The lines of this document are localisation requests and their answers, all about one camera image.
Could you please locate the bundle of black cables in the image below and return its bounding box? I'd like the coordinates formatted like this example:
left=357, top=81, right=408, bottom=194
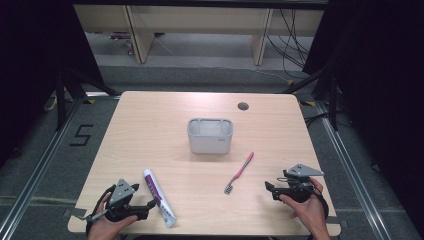
left=266, top=9, right=312, bottom=80

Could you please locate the grey tape strip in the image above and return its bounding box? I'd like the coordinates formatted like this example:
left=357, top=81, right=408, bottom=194
left=63, top=207, right=88, bottom=218
left=324, top=215, right=350, bottom=228

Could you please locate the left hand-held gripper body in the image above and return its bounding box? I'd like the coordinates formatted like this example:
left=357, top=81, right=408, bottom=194
left=105, top=178, right=150, bottom=223

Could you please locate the pink toothbrush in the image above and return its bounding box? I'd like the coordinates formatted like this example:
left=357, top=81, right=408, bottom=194
left=223, top=151, right=255, bottom=195

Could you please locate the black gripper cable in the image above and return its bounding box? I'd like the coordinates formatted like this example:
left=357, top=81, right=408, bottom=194
left=312, top=184, right=330, bottom=222
left=85, top=184, right=116, bottom=236

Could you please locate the person's left hand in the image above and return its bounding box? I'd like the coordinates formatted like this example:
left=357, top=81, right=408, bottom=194
left=88, top=192, right=138, bottom=240

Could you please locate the black metal stand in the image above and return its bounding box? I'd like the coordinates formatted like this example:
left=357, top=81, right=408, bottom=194
left=276, top=63, right=342, bottom=132
left=54, top=64, right=121, bottom=132

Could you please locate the light wooden desk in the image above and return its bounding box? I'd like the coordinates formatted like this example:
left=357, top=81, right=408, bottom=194
left=73, top=3, right=326, bottom=66

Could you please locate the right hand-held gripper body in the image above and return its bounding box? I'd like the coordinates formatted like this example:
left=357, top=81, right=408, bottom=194
left=272, top=163, right=325, bottom=203

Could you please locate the white and purple toothpaste tube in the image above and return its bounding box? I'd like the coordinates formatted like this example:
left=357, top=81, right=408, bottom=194
left=143, top=168, right=178, bottom=229

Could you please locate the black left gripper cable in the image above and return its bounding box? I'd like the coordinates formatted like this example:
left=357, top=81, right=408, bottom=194
left=85, top=184, right=116, bottom=236

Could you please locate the aluminium floor rail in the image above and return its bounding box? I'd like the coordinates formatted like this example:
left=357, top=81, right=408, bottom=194
left=0, top=98, right=84, bottom=240
left=314, top=101, right=392, bottom=240

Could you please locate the thin white floor cable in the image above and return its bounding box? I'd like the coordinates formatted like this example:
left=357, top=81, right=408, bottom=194
left=249, top=67, right=292, bottom=83

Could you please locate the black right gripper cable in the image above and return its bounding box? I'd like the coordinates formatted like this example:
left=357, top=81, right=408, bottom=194
left=312, top=184, right=330, bottom=222

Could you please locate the grey plastic holder box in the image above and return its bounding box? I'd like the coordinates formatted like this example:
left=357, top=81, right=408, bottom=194
left=186, top=117, right=234, bottom=155

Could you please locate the person's right hand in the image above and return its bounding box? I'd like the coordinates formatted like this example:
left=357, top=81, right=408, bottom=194
left=279, top=177, right=330, bottom=236

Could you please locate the grey metal pull ring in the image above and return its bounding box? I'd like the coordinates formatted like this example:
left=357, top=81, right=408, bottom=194
left=74, top=209, right=109, bottom=223

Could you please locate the black curtain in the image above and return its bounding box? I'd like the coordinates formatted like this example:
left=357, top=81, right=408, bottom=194
left=302, top=0, right=424, bottom=231
left=0, top=0, right=107, bottom=169

